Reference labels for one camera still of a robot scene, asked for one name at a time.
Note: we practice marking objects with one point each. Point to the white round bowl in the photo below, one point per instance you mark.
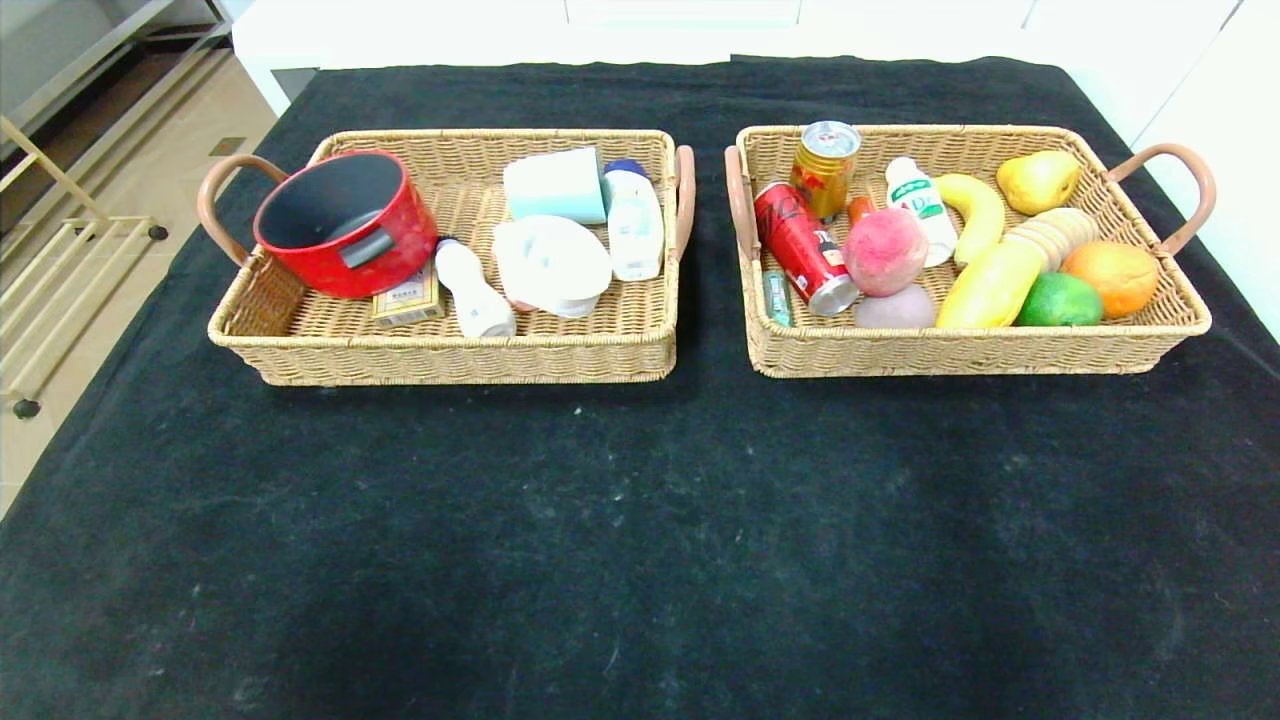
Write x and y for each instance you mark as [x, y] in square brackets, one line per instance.
[552, 266]

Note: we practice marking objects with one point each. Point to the white brush cap bottle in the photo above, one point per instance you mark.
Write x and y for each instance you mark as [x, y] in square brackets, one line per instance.
[477, 302]

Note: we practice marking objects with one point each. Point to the pale purple round bun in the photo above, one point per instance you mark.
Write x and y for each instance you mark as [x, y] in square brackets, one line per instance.
[895, 312]

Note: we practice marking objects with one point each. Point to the orange red sausage stick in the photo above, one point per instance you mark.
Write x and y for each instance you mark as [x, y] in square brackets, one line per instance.
[860, 210]

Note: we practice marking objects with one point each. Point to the red pink peach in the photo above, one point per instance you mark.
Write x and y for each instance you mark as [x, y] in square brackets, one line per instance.
[885, 252]

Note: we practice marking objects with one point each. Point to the yellow mango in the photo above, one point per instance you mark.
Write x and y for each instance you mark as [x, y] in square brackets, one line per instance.
[990, 287]

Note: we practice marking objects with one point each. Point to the white bottle blue cap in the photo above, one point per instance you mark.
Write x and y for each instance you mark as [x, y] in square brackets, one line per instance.
[635, 240]

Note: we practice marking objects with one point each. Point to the pink small bottle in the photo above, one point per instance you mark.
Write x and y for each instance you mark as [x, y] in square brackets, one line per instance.
[518, 303]

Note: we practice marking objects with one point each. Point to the green small tube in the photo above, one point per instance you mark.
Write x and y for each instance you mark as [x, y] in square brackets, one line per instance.
[778, 300]

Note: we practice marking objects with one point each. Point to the black tablecloth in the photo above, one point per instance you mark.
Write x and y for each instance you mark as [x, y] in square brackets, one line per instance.
[700, 520]

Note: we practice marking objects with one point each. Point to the light blue cup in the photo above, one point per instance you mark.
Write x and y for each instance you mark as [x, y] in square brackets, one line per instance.
[555, 187]

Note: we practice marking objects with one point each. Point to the red cola can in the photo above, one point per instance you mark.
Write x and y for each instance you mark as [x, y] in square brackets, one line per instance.
[800, 247]

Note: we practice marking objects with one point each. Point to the small yellow box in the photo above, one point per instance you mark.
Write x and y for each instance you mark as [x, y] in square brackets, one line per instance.
[407, 303]

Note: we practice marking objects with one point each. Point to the gold drink can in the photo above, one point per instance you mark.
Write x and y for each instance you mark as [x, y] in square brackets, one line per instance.
[822, 187]

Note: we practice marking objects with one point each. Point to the white milk bottle green label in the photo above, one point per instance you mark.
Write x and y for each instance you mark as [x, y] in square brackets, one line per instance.
[920, 195]

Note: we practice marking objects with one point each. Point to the red cooking pot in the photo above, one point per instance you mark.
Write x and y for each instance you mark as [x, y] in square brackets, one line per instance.
[300, 265]

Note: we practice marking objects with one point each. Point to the white low cabinet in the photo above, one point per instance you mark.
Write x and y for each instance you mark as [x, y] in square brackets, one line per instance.
[500, 30]

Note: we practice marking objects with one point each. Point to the yellow banana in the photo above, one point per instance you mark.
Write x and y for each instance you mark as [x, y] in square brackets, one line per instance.
[985, 215]

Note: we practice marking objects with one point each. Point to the green lime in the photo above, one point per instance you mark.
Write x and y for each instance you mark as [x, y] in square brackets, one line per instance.
[1060, 300]

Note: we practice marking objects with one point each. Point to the yellow pear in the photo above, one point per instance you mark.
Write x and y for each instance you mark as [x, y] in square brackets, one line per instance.
[1040, 182]

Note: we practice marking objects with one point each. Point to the striped tan bread roll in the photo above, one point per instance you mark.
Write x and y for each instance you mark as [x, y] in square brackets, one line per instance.
[1060, 232]

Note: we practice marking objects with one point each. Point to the orange fruit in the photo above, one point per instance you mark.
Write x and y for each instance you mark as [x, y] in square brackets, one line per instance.
[1115, 277]

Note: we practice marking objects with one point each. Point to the grey metal shelf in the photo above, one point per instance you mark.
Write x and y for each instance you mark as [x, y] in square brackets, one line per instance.
[100, 40]

